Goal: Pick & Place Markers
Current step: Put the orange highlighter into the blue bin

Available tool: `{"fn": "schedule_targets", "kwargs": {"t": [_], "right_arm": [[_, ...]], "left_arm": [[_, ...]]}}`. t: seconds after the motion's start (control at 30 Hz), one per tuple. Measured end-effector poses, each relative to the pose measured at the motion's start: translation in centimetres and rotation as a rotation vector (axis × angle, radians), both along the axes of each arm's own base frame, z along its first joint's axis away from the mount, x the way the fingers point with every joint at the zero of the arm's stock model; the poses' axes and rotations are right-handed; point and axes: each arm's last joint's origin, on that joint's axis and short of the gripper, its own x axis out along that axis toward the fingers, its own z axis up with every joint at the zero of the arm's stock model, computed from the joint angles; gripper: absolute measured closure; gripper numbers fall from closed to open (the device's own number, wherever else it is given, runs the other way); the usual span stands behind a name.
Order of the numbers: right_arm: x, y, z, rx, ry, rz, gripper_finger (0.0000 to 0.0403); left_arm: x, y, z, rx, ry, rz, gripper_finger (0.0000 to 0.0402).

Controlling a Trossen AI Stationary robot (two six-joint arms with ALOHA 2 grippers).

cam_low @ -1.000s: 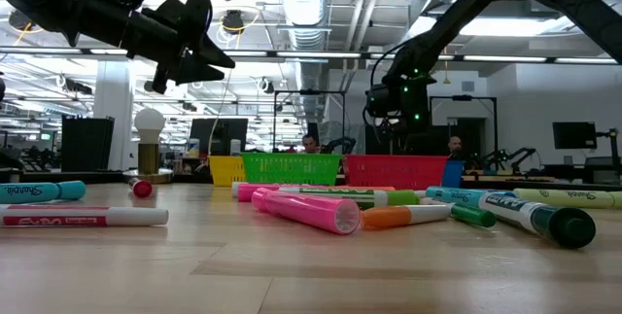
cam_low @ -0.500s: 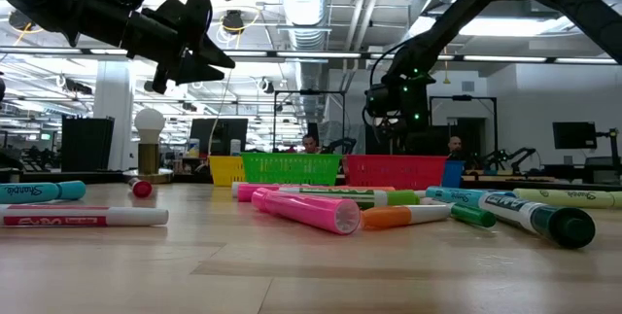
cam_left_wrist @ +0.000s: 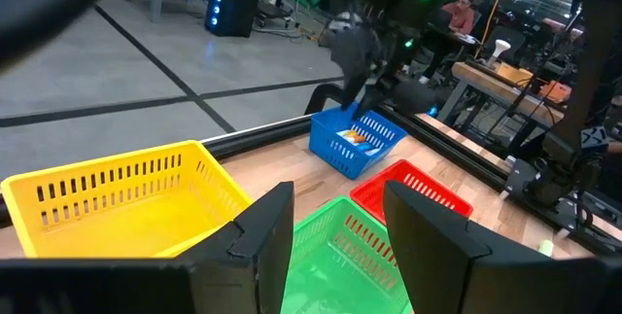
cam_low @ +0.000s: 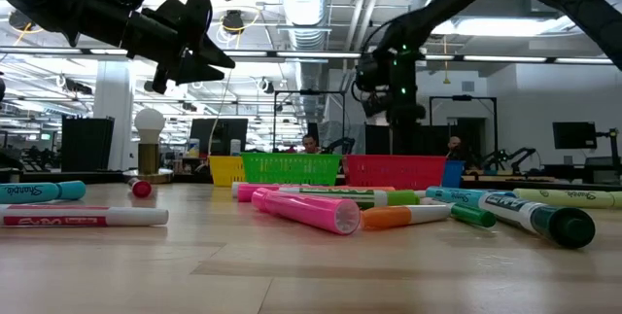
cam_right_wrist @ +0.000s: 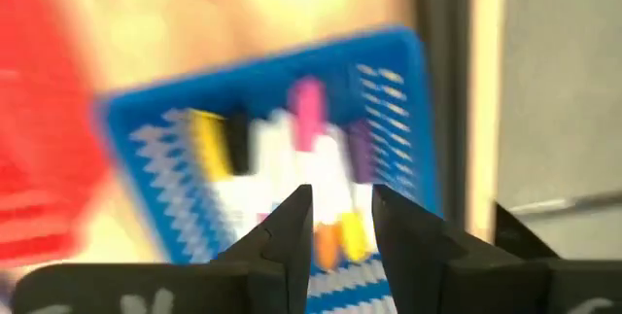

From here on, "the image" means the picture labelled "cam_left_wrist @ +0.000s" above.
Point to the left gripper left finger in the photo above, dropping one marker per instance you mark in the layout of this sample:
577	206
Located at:
255	265

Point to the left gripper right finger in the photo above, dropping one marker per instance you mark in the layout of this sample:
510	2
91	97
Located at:
437	265

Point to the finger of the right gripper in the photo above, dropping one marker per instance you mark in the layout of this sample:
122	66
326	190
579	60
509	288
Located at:
375	99
352	91

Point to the orange thin marker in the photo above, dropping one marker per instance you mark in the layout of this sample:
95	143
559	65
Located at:
358	137

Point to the blue thin marker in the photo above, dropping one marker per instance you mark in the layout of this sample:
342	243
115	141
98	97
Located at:
368	149

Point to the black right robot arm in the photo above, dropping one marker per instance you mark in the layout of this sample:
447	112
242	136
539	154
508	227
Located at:
408	8

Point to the black arched clamp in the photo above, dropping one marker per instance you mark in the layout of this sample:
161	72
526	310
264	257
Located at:
316	93

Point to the blue plastic basket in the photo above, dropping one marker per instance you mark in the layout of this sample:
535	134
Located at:
340	158

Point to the green plastic basket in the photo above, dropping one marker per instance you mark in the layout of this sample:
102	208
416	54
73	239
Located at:
330	275

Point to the red plastic basket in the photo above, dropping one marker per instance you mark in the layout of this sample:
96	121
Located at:
369	195

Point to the person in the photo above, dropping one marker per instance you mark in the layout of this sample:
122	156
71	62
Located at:
461	15

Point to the wooden background table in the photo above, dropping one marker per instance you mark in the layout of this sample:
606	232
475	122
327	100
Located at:
486	80

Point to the black computer tower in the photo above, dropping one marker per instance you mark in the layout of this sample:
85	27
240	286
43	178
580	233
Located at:
238	12

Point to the white bulb table lamp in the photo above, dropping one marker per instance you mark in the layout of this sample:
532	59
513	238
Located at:
500	46

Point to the yellow plastic basket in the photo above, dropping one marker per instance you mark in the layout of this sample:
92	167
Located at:
121	221

